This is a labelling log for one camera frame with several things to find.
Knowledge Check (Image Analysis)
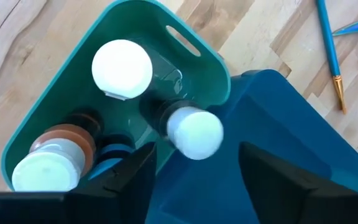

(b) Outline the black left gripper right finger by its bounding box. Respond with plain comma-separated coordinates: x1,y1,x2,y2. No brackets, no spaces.
238,141,358,224

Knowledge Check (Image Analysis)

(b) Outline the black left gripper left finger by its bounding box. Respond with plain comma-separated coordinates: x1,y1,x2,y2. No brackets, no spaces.
0,141,158,224

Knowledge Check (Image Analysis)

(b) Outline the orange-label paint bottle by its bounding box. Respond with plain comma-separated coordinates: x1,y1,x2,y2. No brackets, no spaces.
11,107,104,192

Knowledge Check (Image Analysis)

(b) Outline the black paint bottle white cap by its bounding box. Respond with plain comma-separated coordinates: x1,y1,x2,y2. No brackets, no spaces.
139,98,225,161

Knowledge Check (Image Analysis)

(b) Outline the blue-handled paintbrush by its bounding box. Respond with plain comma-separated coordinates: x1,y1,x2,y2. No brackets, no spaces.
314,0,348,115

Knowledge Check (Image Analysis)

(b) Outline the large blue plastic bin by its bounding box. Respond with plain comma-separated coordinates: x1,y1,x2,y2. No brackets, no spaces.
144,68,358,224

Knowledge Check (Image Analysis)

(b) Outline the small teal plastic bin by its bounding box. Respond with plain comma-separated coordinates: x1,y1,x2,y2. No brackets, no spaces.
0,0,232,192

